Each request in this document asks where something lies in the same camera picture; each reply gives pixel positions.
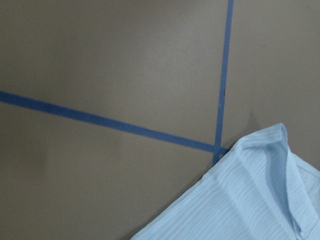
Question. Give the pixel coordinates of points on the light blue button shirt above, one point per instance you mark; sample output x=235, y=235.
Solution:
x=259, y=190

